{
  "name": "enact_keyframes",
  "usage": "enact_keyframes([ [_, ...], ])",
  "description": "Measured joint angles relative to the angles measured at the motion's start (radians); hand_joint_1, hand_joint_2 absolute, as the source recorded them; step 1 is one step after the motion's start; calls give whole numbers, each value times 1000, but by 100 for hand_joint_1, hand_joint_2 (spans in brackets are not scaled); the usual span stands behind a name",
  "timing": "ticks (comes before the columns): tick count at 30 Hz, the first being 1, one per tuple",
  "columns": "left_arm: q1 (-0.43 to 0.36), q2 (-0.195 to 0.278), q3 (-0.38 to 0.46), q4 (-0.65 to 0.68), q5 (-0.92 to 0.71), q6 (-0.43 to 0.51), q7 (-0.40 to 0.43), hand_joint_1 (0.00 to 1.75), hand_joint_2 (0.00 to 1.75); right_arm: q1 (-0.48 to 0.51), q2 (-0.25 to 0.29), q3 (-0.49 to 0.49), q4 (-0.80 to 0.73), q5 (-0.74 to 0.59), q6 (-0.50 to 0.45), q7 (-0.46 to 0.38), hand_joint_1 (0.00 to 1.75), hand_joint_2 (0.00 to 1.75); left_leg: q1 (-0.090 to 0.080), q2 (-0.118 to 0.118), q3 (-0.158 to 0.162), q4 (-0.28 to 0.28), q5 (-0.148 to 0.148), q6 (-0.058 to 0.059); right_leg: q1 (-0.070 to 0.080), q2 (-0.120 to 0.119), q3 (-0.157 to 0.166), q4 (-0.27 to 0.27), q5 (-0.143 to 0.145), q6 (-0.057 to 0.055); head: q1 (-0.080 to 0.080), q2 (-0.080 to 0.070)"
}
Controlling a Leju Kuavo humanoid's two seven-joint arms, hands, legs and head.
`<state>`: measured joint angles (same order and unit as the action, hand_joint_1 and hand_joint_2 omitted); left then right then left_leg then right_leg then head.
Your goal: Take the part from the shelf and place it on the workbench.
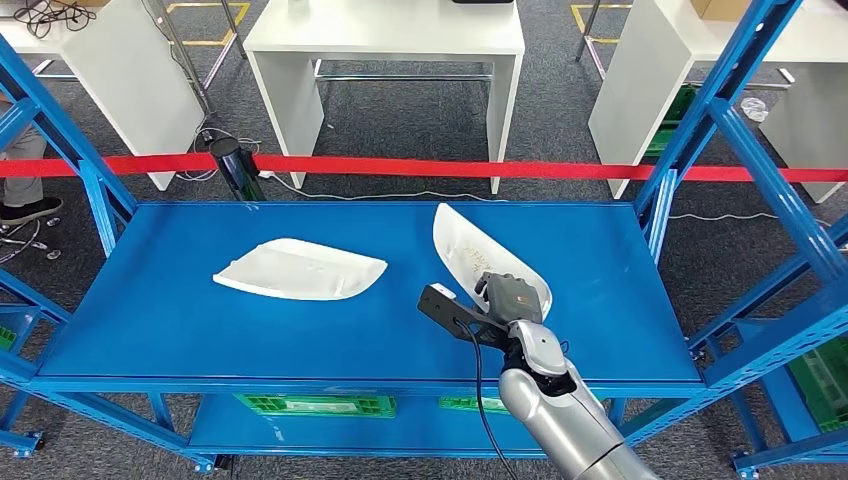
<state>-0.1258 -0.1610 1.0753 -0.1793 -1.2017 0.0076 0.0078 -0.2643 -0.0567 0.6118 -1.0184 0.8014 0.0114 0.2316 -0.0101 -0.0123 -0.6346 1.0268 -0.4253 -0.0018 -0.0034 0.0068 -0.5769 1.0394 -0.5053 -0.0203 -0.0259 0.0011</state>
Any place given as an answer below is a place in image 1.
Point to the white shell part orange marking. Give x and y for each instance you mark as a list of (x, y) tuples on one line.
[(464, 245)]

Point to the plain white shell part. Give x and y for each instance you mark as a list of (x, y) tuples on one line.
[(298, 272)]

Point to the yellow floor tape outline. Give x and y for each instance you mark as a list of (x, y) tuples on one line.
[(599, 6)]

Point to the black barrier post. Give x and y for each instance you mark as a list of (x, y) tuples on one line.
[(235, 169)]

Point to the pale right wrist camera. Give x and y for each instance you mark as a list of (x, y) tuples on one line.
[(444, 291)]

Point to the white power strip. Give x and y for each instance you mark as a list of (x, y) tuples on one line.
[(266, 175)]

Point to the red barrier belt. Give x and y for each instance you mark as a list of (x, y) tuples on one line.
[(132, 164), (464, 167)]

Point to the brown cardboard box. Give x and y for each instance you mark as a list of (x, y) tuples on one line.
[(722, 8)]

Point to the clear plastic bag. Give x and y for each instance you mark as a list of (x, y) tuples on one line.
[(754, 109)]

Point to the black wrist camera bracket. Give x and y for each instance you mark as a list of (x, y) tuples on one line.
[(440, 311)]

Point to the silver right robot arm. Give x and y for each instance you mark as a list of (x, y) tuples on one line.
[(556, 424)]

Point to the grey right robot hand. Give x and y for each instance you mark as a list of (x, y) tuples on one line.
[(513, 301)]

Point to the white table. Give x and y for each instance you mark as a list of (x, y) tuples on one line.
[(384, 30), (132, 86), (636, 99)]

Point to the person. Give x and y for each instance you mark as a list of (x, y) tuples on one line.
[(23, 192)]

